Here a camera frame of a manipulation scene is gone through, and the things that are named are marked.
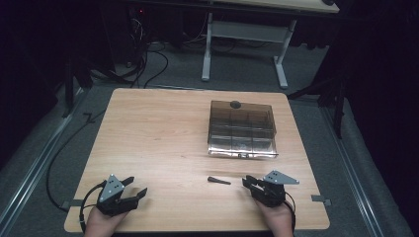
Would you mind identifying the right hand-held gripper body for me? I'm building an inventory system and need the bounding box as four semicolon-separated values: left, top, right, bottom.
250;169;300;208

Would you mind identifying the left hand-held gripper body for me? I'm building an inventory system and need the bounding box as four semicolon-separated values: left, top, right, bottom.
96;174;139;217

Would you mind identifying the small dark tapered stick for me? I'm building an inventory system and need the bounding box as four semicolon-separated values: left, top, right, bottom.
207;176;232;186

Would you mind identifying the smoky clear plastic compartment box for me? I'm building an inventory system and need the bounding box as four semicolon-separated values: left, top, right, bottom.
207;100;280;160

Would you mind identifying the person's right hand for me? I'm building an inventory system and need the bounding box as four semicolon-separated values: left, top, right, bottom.
254;197;294;237

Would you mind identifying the person's left hand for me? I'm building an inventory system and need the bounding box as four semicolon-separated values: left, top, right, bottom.
84;206;130;237

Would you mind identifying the grey tape strip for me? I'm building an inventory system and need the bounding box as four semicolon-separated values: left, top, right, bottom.
60;198;84;210
310;194;332;207

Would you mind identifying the black stand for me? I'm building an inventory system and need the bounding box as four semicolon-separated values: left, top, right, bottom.
60;55;94;119
287;72;348;140

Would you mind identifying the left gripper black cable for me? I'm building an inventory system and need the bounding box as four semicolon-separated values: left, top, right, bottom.
78;183;107;233

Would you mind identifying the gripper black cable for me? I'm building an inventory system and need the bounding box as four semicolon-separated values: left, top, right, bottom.
78;183;107;233
283;191;297;234

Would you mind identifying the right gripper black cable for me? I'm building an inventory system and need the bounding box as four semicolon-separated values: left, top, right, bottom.
283;191;297;234

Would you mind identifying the black floor cable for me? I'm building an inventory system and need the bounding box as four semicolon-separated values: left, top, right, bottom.
44;108;107;212

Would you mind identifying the metal floor rail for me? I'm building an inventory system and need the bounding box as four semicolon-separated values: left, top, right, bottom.
320;107;386;237
0;88;87;235

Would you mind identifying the bundle of black cables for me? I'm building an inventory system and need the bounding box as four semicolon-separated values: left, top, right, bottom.
92;9;170;89

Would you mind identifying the white metal frame desk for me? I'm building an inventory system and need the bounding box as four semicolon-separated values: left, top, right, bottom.
201;0;341;90

